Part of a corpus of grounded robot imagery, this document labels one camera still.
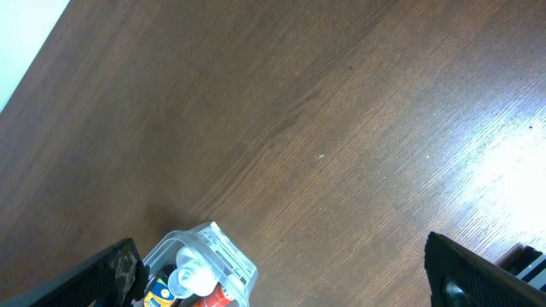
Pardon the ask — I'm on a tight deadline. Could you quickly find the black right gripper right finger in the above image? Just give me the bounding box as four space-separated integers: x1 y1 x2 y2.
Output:
424 232 545 307

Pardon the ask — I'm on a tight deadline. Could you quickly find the clear plastic container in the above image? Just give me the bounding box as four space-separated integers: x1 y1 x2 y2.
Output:
133 222 258 307

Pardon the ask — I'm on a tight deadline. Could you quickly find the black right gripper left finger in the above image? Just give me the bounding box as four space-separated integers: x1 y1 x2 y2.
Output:
1 238 149 307

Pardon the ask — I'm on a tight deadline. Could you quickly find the orange tablet tube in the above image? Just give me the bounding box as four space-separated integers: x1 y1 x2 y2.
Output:
192 283 234 307

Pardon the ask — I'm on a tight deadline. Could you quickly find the white spray bottle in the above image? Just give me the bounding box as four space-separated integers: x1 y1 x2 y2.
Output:
167 246 218 299

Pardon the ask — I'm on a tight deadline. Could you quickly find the striped object at edge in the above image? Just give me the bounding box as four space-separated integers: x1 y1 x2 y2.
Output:
496 244 545 293

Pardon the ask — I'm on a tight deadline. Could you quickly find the dark bottle white cap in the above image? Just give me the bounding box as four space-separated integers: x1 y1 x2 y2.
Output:
142 264 179 307

